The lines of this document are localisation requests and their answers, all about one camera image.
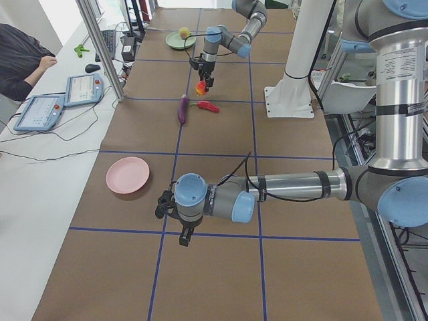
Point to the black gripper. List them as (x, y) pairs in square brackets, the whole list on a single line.
[(186, 224), (206, 68)]

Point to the red pomegranate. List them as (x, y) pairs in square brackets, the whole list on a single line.
[(201, 88)]

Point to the purple eggplant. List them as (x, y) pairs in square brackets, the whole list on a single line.
[(182, 109)]

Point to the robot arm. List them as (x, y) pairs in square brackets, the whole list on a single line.
[(215, 37), (394, 183)]

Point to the red chili pepper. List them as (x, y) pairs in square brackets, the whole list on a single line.
[(206, 105)]

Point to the light green plate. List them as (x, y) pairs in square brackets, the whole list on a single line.
[(175, 41)]

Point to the pink plate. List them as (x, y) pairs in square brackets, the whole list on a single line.
[(127, 175)]

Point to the black power adapter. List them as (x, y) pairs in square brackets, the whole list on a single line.
[(128, 49)]

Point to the black keyboard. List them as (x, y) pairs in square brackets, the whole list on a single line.
[(109, 37)]

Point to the black computer mouse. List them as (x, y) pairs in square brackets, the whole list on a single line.
[(90, 68)]

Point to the right teach pendant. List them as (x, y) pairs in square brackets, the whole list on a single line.
[(83, 89)]

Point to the teach pendant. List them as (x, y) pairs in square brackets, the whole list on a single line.
[(83, 89), (41, 113)]

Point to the green clamp tool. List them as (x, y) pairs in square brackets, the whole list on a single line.
[(79, 50)]

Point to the white side table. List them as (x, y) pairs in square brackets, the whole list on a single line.
[(43, 176)]

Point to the left teach pendant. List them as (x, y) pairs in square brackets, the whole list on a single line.
[(41, 113)]

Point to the seated person in black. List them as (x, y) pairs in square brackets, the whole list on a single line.
[(23, 62)]

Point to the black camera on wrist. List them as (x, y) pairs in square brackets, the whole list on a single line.
[(165, 202), (195, 63)]

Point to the aluminium frame post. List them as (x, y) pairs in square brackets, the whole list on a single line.
[(94, 32)]

